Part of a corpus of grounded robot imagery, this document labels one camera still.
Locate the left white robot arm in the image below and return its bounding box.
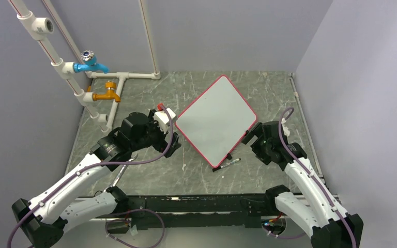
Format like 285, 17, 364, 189
11, 105, 180, 247

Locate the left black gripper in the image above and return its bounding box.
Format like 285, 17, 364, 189
131, 110, 181, 157

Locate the silver wrench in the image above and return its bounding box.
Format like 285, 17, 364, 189
110, 153, 139, 187

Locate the black whiteboard marker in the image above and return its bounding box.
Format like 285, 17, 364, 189
212, 158, 241, 172

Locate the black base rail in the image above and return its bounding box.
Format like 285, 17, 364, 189
94, 193, 288, 235

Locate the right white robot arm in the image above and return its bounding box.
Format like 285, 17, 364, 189
241, 121, 363, 247

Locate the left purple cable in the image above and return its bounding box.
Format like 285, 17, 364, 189
6, 104, 175, 248

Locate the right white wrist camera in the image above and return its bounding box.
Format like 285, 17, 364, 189
281, 118, 291, 137

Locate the pink-framed whiteboard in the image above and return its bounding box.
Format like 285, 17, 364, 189
175, 75, 257, 168

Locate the orange faucet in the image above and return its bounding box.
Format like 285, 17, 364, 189
91, 81, 120, 103

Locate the blue faucet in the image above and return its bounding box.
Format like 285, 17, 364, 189
73, 50, 109, 73

